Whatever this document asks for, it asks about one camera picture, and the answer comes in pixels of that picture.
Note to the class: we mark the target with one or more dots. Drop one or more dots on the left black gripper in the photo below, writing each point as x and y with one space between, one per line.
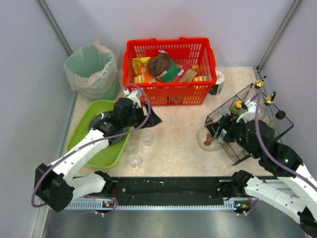
144 116

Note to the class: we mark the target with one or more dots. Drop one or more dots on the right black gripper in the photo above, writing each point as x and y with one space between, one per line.
227 127

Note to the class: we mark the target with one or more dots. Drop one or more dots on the yellow cap sauce bottle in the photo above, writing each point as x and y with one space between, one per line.
236 109

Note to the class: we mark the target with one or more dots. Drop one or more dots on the dark vinegar bottle black cap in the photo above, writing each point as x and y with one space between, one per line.
276 121

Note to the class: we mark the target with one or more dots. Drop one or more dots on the clear bottle with gold pourer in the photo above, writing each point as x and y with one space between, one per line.
259 84

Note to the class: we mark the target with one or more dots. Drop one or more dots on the blue ceramic plate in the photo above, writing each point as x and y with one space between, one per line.
103 123

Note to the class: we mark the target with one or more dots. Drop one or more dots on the silver lid jar blue label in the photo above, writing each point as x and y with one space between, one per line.
223 133

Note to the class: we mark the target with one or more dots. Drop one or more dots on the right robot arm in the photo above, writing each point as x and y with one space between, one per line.
257 139

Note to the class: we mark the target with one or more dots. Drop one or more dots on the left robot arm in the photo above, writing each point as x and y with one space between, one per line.
56 184

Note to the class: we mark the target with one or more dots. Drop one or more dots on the brown rib bone piece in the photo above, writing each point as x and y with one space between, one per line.
209 140

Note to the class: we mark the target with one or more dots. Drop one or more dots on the clear glass oval dish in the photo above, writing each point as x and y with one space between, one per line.
201 137

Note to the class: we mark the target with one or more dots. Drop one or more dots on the striped sponge left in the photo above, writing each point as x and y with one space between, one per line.
139 79

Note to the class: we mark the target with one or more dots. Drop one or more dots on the striped sponge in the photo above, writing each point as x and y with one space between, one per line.
139 79
201 78

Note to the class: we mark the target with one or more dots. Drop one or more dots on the orange snack packet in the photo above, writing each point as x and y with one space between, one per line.
148 77

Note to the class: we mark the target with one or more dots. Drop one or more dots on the white paper cup roll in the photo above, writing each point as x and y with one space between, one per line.
217 88

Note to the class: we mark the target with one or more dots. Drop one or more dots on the red plastic shopping basket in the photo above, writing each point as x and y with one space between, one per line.
196 51

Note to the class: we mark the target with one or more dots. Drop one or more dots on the green snack bag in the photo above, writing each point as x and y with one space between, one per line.
171 72

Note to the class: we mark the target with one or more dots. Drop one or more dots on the brown paper bag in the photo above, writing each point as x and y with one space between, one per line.
158 66

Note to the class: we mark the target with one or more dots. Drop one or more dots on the lime green plastic tray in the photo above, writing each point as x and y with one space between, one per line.
108 157

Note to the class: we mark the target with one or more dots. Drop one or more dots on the yellow snack packet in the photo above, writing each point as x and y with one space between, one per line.
138 62

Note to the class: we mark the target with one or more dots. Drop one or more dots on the striped sponge right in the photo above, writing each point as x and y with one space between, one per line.
201 78

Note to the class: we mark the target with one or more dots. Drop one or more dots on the red carton box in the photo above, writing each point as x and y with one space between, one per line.
184 68

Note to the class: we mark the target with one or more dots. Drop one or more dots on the green bin with plastic liner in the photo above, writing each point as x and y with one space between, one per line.
92 71

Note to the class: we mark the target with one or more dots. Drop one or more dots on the black wire rack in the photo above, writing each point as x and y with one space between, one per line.
236 153

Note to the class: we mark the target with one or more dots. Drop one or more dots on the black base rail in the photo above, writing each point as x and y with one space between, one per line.
172 193

